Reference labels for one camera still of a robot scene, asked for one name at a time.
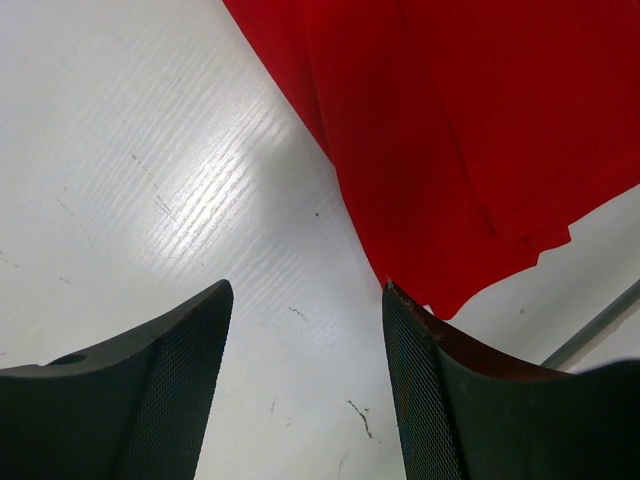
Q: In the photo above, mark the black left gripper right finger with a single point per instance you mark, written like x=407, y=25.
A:
x=465, y=410

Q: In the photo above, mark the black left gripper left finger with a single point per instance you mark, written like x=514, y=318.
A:
x=135, y=406

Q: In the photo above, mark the bright red t shirt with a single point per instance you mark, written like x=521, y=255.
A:
x=467, y=136

